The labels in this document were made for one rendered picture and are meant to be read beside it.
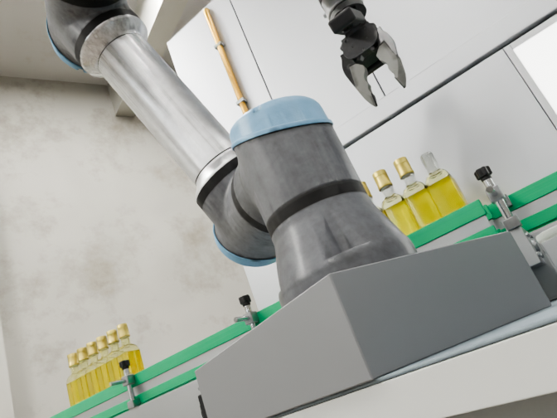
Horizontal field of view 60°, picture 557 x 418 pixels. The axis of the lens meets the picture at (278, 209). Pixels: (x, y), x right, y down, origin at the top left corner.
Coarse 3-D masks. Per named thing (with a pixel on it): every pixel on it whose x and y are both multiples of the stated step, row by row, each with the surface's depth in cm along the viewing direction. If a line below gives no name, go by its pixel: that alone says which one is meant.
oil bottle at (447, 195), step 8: (432, 176) 107; (440, 176) 105; (448, 176) 105; (432, 184) 106; (440, 184) 105; (448, 184) 104; (456, 184) 106; (432, 192) 106; (440, 192) 105; (448, 192) 104; (456, 192) 103; (440, 200) 105; (448, 200) 104; (456, 200) 103; (464, 200) 104; (440, 208) 105; (448, 208) 104; (456, 208) 103
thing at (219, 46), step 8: (208, 8) 176; (208, 16) 174; (208, 24) 173; (216, 32) 171; (216, 40) 170; (216, 48) 170; (224, 56) 167; (224, 64) 166; (232, 72) 165; (232, 80) 163; (240, 96) 161; (240, 104) 160
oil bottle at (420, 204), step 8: (416, 184) 108; (424, 184) 109; (408, 192) 109; (416, 192) 108; (424, 192) 107; (408, 200) 108; (416, 200) 107; (424, 200) 106; (432, 200) 106; (408, 208) 109; (416, 208) 107; (424, 208) 106; (432, 208) 105; (416, 216) 107; (424, 216) 106; (432, 216) 105; (440, 216) 105; (416, 224) 107; (424, 224) 106
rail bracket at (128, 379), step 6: (126, 360) 134; (120, 366) 134; (126, 366) 134; (126, 372) 133; (126, 378) 132; (132, 378) 133; (114, 384) 129; (126, 384) 132; (132, 384) 133; (132, 390) 132; (132, 396) 131; (132, 402) 130; (138, 402) 131; (132, 408) 130
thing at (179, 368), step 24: (456, 216) 92; (480, 216) 90; (432, 240) 94; (456, 240) 92; (264, 312) 113; (216, 336) 120; (240, 336) 116; (168, 360) 128; (192, 360) 124; (120, 384) 137; (144, 384) 132; (168, 384) 127; (72, 408) 147; (96, 408) 142; (120, 408) 136
